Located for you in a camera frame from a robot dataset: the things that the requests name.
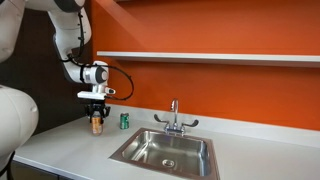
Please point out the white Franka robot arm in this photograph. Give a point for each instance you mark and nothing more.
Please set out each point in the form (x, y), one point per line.
(71, 30)

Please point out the white wall shelf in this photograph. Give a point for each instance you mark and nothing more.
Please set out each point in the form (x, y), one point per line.
(206, 58)

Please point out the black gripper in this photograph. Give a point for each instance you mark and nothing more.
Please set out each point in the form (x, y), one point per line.
(97, 107)

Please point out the stainless steel sink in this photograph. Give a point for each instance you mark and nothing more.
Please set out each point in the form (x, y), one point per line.
(166, 150)

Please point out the dark wood cabinet panel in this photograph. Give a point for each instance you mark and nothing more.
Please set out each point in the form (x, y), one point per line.
(33, 86)

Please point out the small brown bottle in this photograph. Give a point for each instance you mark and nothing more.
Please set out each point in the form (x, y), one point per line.
(97, 126)

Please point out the green drink can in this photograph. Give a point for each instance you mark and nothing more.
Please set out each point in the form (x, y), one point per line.
(124, 121)

